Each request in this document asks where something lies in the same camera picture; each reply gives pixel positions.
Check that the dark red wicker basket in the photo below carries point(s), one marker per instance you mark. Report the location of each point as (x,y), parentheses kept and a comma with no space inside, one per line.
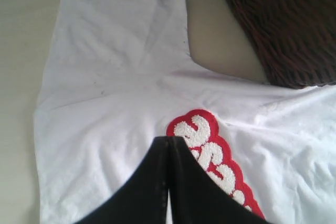
(294,40)

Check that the white t-shirt red lettering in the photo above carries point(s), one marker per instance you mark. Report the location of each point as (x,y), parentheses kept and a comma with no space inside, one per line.
(119,73)

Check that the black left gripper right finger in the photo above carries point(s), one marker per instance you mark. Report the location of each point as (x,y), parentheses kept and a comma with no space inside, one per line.
(195,197)

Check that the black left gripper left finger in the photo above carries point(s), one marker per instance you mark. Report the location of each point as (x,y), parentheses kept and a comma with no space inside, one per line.
(143,198)

